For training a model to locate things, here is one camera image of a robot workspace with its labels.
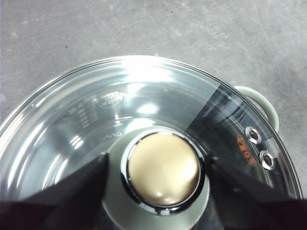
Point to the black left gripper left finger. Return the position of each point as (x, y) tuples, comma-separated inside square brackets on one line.
[(60, 206)]

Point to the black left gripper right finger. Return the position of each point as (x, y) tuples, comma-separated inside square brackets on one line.
[(251, 206)]

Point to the glass lid with green knob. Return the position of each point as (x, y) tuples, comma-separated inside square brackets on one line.
[(163, 167)]

